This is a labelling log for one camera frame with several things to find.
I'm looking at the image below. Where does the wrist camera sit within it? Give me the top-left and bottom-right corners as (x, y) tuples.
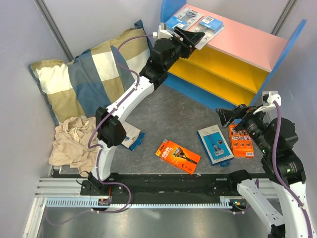
(253, 91), (281, 115)
(152, 22), (179, 39)

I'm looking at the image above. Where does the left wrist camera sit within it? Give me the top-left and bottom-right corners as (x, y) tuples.
(152, 22), (179, 39)

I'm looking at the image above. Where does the beige crumpled cloth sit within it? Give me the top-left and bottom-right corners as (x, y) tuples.
(49, 117), (99, 178)

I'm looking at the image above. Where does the small orange razor box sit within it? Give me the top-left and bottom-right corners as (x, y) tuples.
(228, 124), (255, 158)

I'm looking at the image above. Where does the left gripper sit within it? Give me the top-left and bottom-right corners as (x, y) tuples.
(165, 28), (206, 71)

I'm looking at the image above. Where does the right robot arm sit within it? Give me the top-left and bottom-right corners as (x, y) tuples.
(216, 100), (317, 238)

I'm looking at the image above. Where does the checked beige blue pillow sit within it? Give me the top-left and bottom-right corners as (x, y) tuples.
(29, 20), (152, 125)

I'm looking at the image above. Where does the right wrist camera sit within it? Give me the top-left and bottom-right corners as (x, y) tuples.
(253, 91), (281, 115)

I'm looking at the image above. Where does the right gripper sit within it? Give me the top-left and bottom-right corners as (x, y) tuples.
(215, 102), (273, 154)

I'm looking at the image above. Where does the clear blister razor pack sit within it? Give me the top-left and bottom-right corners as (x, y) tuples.
(166, 7), (204, 33)
(192, 16), (225, 50)

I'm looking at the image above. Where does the blue shelf with coloured boards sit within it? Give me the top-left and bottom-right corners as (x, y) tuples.
(165, 10), (306, 109)

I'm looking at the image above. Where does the orange Gillette Fusion5 box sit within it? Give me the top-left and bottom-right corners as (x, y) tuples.
(156, 139), (201, 175)

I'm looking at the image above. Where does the white blue razor box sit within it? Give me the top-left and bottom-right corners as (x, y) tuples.
(121, 122), (145, 151)

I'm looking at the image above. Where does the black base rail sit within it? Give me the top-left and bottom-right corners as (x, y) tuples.
(80, 170), (264, 204)

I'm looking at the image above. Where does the blue razor box right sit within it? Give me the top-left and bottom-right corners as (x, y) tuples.
(197, 125), (234, 167)

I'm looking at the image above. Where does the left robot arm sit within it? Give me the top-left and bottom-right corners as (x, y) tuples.
(89, 27), (205, 195)

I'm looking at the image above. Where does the slotted cable duct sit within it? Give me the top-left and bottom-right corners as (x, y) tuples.
(46, 197), (232, 209)

